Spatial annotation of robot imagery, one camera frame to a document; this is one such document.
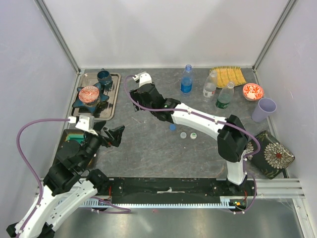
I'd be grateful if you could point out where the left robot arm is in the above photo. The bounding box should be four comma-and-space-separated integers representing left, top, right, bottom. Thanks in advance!
6, 121, 125, 238

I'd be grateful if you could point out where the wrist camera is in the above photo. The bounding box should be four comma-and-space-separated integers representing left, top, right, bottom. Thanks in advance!
75, 115, 98, 135
132, 72, 152, 87

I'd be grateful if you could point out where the dark teal mug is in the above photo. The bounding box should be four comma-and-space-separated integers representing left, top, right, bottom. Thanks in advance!
97, 68, 112, 86

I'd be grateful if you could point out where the red-label clear bottle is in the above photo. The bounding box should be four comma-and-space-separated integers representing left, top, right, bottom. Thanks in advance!
203, 70, 217, 98

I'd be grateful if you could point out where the green-white Cestbon cap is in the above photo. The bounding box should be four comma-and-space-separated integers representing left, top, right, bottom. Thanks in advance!
190, 132, 197, 139

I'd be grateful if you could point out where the green square dish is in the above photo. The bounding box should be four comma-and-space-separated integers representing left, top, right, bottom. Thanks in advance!
56, 129, 84, 155

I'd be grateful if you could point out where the metal serving tray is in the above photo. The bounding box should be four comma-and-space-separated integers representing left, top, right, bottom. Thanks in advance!
71, 70, 121, 120

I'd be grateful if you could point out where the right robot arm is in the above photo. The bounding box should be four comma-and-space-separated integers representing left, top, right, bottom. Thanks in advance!
127, 83, 249, 195

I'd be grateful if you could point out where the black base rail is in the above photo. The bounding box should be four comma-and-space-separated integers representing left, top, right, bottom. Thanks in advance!
104, 177, 254, 198

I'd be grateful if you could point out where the blue-label water bottle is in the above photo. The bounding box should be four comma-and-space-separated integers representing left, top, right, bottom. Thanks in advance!
180, 64, 194, 94

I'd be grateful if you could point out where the yellow woven tray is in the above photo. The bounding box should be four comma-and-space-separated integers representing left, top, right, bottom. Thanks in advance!
210, 66, 247, 88

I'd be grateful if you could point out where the red floral bowl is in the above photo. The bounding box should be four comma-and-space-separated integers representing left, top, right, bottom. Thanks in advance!
242, 83, 264, 101

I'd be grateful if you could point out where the dark blue star plate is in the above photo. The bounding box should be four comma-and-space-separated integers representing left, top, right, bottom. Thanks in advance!
72, 83, 109, 114

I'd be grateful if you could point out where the white bottle cap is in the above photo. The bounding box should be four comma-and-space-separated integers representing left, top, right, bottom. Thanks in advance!
180, 132, 187, 139

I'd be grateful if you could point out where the purple plastic cup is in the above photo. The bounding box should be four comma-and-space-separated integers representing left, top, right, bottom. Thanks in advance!
251, 98, 277, 122

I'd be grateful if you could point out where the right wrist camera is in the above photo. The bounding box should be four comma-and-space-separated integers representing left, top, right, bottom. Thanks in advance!
132, 72, 152, 87

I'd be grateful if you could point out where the slotted cable duct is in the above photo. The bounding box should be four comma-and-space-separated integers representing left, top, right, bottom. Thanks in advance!
81, 195, 248, 208

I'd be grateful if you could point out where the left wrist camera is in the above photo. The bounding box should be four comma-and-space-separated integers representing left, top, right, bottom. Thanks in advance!
75, 115, 98, 135

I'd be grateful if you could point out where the green-label Cestbon bottle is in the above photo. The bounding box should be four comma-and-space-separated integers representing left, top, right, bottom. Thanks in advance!
215, 81, 235, 109

